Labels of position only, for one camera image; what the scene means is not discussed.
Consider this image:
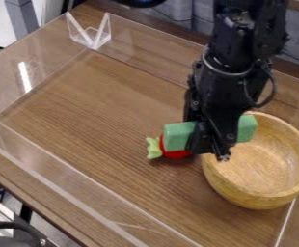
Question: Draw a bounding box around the clear acrylic corner bracket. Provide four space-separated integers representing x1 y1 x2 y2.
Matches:
65 12 110 50

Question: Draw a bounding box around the red plush strawberry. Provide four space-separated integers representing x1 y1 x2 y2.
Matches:
145 135 190 159

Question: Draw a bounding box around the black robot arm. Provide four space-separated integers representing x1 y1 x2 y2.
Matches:
182 0 288 161

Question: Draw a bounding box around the green foam block stick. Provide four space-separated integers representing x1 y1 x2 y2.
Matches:
161 114 257 152

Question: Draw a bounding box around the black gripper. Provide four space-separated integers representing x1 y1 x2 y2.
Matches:
184 55 277 161

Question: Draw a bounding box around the brown wooden bowl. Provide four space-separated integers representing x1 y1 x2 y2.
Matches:
201 112 299 209

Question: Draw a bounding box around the black clamp under table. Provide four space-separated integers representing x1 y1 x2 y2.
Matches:
13 215 58 247

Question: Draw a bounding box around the black cable at left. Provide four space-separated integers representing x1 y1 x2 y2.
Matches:
0 219 33 247

